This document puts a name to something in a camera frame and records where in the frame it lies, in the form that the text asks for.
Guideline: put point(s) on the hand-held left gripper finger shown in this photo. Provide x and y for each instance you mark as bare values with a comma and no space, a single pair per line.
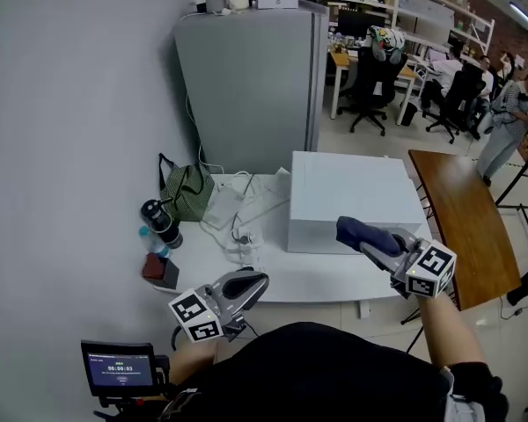
255,272
253,299

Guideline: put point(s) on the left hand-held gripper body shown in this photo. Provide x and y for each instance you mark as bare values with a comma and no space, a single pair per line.
195,317

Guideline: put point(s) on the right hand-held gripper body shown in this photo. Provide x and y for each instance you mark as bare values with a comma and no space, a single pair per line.
429,271

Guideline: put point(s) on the dark blue cloth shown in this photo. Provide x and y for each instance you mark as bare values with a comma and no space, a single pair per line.
365,233

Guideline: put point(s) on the white microwave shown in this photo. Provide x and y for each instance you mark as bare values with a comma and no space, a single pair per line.
343,183

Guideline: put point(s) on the grey shoulder pouch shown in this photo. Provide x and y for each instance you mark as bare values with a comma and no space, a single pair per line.
464,405

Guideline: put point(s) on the person's right forearm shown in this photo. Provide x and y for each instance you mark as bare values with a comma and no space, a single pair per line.
449,332

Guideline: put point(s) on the person's left forearm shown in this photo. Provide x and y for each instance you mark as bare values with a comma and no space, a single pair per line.
189,361

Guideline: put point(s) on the white power strip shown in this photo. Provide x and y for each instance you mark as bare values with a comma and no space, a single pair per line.
251,259

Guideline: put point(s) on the white plug adapter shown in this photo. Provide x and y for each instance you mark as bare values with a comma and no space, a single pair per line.
246,237

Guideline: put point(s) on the red and black box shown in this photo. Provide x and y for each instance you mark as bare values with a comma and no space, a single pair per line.
163,273

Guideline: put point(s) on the brown wooden table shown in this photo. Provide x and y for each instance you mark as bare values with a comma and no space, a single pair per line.
471,227

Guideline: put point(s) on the flat white box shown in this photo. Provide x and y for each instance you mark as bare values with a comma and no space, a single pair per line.
222,207

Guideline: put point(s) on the clear water bottle blue cap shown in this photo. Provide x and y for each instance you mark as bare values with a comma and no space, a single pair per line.
151,241

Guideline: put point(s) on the black thermos bottle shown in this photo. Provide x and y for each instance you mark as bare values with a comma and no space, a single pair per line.
165,231

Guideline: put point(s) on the small black monitor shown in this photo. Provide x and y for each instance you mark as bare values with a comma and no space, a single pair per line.
119,369

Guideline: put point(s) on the person's black shirt torso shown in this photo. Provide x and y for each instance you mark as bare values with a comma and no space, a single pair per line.
317,376

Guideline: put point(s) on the green striped bag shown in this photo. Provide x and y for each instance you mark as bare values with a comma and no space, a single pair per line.
187,196

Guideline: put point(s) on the black metal stand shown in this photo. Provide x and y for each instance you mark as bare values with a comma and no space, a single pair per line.
521,207

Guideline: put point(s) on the black trash bin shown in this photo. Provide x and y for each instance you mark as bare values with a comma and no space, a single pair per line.
408,113

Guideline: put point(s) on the black office chair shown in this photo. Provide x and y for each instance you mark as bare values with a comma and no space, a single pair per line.
374,84
459,90

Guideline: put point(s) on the white desk with wooden top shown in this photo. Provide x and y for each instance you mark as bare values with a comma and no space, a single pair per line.
339,59

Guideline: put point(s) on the colourful garment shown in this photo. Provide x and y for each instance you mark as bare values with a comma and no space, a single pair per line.
385,40

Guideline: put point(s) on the dark computer monitor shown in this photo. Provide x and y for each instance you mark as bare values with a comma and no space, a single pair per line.
361,24

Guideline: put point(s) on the white shelf rack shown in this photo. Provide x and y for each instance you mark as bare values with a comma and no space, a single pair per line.
427,13

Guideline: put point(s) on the white flat device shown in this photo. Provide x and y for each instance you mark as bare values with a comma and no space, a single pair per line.
277,2

